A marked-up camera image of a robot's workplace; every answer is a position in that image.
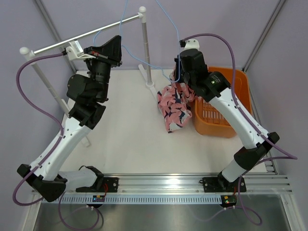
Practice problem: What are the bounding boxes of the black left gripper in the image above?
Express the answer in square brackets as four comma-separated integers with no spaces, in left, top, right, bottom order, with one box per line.
[81,35,121,101]

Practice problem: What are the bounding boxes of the pink patterned shorts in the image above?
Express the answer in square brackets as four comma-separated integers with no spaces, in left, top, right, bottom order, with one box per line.
[157,82,196,133]

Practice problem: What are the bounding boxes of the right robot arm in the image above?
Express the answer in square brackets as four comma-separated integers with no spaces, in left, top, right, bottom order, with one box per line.
[176,48,280,192]

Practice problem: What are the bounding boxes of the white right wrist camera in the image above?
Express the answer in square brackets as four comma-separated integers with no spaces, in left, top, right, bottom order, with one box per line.
[179,38,200,51]

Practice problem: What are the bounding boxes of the black mount plate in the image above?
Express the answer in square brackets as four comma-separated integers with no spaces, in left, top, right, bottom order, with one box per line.
[199,177,247,193]
[76,177,119,193]

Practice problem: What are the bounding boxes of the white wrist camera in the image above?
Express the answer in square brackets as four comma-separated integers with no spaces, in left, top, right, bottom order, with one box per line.
[65,40,95,61]
[179,38,200,51]

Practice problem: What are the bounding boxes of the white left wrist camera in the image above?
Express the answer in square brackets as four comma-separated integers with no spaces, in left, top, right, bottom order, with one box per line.
[65,40,95,61]

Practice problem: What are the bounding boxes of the light blue wire hanger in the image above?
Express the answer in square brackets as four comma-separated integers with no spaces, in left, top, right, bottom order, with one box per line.
[93,0,186,84]

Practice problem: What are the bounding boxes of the white and silver clothes rack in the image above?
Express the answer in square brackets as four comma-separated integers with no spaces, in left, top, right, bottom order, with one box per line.
[19,6,167,147]

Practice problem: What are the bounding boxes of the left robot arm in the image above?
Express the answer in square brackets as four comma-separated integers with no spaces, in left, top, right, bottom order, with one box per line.
[17,35,122,202]

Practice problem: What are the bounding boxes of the black left mount plate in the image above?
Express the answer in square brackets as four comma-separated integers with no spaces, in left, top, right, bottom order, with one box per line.
[76,177,119,193]

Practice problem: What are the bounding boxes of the orange plastic basket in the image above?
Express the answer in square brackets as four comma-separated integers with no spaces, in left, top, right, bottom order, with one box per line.
[192,70,252,138]

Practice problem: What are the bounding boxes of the black right mount plate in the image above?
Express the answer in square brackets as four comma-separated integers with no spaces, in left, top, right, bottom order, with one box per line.
[199,177,247,193]

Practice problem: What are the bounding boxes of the white slotted cable duct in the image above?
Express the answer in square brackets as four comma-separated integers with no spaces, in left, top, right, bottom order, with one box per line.
[61,194,222,205]

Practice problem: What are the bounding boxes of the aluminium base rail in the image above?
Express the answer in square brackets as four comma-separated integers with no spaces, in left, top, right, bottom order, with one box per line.
[31,156,293,195]

